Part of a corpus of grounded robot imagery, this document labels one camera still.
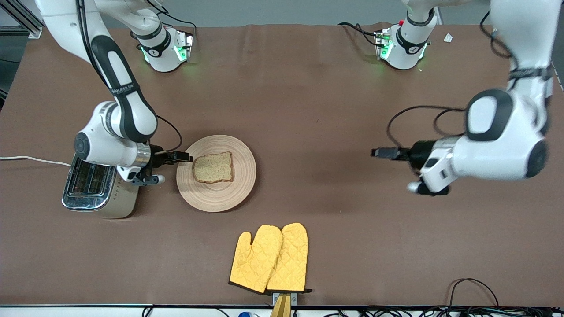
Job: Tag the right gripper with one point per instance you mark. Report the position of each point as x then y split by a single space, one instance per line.
159 159

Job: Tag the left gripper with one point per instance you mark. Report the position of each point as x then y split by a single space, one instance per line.
418 152

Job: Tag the brown toast slice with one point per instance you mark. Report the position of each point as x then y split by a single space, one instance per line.
213 168

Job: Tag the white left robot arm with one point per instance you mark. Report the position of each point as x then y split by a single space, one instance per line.
498 149

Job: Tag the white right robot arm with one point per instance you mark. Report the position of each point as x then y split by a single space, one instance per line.
128 114

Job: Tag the round wooden plate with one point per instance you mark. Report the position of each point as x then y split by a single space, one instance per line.
216 198

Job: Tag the brown table cover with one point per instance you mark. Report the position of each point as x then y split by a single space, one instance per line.
352 229

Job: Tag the chrome and beige toaster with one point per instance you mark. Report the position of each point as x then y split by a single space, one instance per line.
88 185

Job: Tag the yellow quilted oven mitt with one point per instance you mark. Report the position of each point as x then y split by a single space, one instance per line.
255 259
293 259

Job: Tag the small white paper scrap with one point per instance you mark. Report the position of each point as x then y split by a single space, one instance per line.
448 38

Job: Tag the small blue object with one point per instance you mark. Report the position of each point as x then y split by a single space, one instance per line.
245 314

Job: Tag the wooden stick with metal bracket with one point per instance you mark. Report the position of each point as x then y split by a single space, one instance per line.
282 306

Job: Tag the aluminium frame post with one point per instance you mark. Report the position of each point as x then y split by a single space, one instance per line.
22 22

